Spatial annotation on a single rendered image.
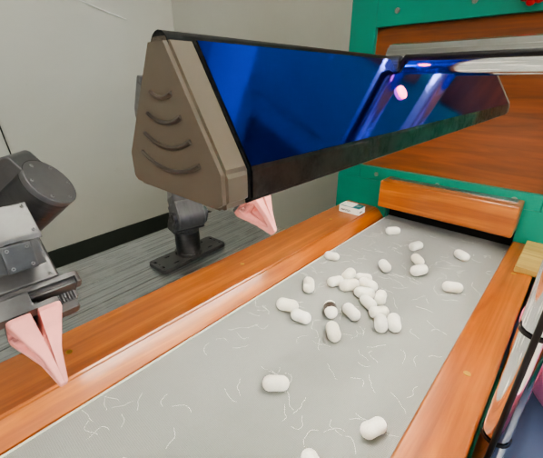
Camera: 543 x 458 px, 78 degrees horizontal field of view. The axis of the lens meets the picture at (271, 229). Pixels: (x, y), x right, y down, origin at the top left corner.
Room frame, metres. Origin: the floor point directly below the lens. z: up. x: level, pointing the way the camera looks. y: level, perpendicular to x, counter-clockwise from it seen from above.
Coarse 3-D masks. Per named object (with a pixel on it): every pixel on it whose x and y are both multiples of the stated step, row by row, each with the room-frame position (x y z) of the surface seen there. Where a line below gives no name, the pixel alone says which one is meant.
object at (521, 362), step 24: (408, 48) 0.31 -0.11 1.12; (432, 48) 0.30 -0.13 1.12; (456, 48) 0.29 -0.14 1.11; (480, 48) 0.27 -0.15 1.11; (504, 48) 0.26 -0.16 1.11; (528, 48) 0.25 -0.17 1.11; (408, 72) 0.31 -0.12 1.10; (432, 72) 0.30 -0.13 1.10; (456, 72) 0.29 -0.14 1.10; (480, 72) 0.28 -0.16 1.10; (504, 72) 0.27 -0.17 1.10; (528, 72) 0.26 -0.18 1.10; (528, 312) 0.23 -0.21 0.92; (528, 336) 0.22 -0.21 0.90; (528, 360) 0.21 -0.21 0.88; (504, 384) 0.22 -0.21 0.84; (528, 384) 0.21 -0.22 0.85; (504, 408) 0.21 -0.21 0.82; (480, 432) 0.23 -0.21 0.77; (504, 432) 0.21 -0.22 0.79; (480, 456) 0.22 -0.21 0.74
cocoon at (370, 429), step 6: (372, 420) 0.25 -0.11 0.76; (378, 420) 0.25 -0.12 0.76; (384, 420) 0.25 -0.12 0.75; (360, 426) 0.24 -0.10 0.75; (366, 426) 0.24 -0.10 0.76; (372, 426) 0.24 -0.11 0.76; (378, 426) 0.24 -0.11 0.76; (384, 426) 0.24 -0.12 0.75; (360, 432) 0.24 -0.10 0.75; (366, 432) 0.24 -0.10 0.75; (372, 432) 0.24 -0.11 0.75; (378, 432) 0.24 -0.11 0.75; (384, 432) 0.24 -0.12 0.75; (366, 438) 0.23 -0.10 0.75; (372, 438) 0.23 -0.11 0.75
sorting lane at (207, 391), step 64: (384, 256) 0.65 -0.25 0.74; (448, 256) 0.65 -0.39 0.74; (256, 320) 0.43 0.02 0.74; (320, 320) 0.43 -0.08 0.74; (448, 320) 0.43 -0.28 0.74; (128, 384) 0.31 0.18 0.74; (192, 384) 0.31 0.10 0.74; (256, 384) 0.31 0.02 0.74; (320, 384) 0.31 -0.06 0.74; (384, 384) 0.31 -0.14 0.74; (64, 448) 0.23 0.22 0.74; (128, 448) 0.23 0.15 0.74; (192, 448) 0.23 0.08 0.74; (256, 448) 0.23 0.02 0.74; (320, 448) 0.23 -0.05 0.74; (384, 448) 0.23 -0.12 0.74
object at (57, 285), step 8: (72, 272) 0.31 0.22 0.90; (48, 280) 0.30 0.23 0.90; (56, 280) 0.30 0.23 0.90; (64, 280) 0.31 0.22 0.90; (72, 280) 0.31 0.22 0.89; (80, 280) 0.31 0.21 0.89; (24, 288) 0.28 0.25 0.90; (32, 288) 0.28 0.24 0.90; (40, 288) 0.29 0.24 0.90; (48, 288) 0.30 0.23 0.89; (56, 288) 0.30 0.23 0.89; (64, 288) 0.31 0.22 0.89; (72, 288) 0.33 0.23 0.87; (0, 296) 0.27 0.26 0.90; (8, 296) 0.27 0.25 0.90; (32, 296) 0.28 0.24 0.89; (40, 296) 0.29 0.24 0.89; (48, 296) 0.31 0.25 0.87
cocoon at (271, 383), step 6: (264, 378) 0.30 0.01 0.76; (270, 378) 0.30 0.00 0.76; (276, 378) 0.30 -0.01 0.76; (282, 378) 0.30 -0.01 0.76; (264, 384) 0.30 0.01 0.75; (270, 384) 0.30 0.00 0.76; (276, 384) 0.30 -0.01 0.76; (282, 384) 0.30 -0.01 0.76; (288, 384) 0.30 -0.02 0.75; (270, 390) 0.29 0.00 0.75; (276, 390) 0.29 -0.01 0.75; (282, 390) 0.29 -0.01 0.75
